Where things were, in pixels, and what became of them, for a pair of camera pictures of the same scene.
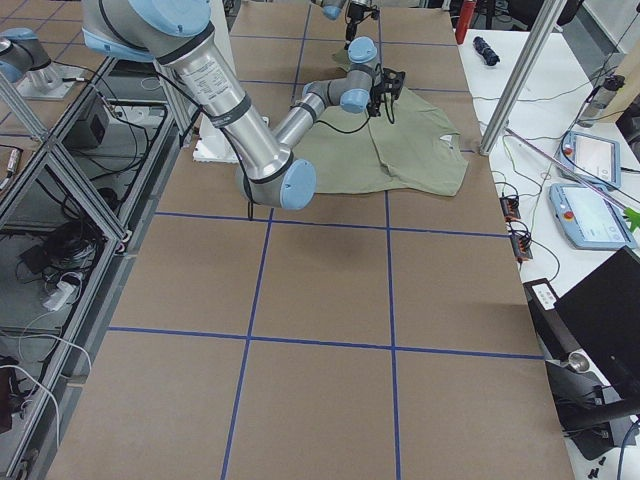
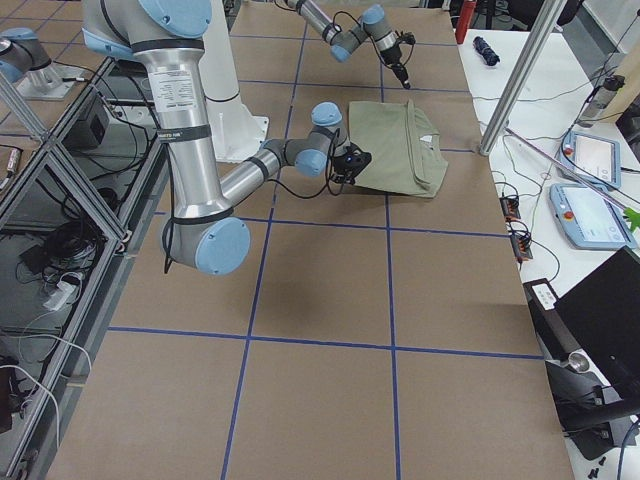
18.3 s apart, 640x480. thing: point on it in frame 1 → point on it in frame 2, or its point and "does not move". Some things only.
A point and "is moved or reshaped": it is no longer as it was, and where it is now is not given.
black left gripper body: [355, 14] → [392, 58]
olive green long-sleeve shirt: [408, 146] is moved or reshaped
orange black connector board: [510, 207] does not move
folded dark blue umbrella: [488, 54] does not move
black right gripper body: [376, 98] → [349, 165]
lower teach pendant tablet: [589, 220] does not move
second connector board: [520, 247] does not move
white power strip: [62, 292] does not move
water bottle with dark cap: [600, 98] does not move
